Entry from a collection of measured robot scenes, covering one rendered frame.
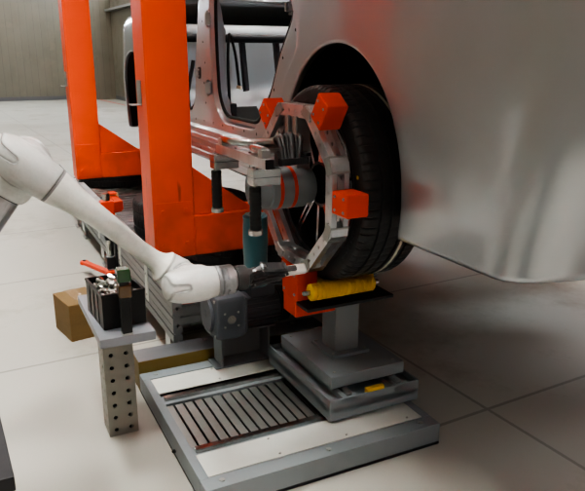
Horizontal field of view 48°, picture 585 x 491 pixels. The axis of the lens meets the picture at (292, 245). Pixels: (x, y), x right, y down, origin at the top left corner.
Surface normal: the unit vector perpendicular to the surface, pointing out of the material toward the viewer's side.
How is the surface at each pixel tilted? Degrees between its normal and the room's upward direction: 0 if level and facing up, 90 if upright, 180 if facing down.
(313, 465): 90
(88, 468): 0
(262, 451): 0
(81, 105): 90
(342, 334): 90
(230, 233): 90
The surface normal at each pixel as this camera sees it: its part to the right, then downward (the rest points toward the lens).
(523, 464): 0.00, -0.96
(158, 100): 0.44, 0.25
